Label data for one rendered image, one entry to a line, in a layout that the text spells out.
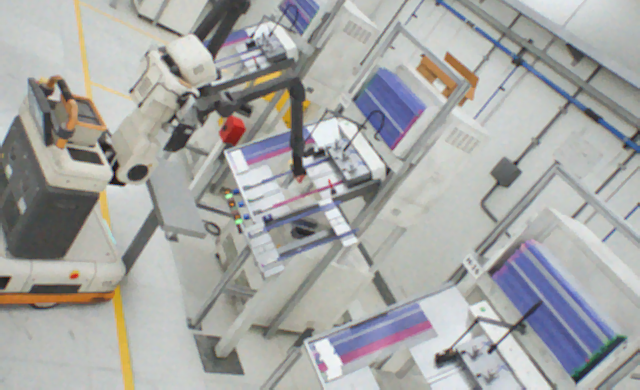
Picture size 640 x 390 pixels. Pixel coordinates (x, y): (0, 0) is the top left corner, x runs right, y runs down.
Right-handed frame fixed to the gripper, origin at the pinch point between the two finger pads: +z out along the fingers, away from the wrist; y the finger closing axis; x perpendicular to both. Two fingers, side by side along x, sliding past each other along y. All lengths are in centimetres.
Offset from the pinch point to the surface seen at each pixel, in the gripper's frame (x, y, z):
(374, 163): -38.0, -15.2, -10.3
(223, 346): 64, -43, 59
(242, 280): 41, 2, 64
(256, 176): 19.9, 17.8, 2.8
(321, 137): -25.3, 31.3, -1.5
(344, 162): -25.3, -3.8, -7.2
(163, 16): 14, 450, 80
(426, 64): -98, 38, -29
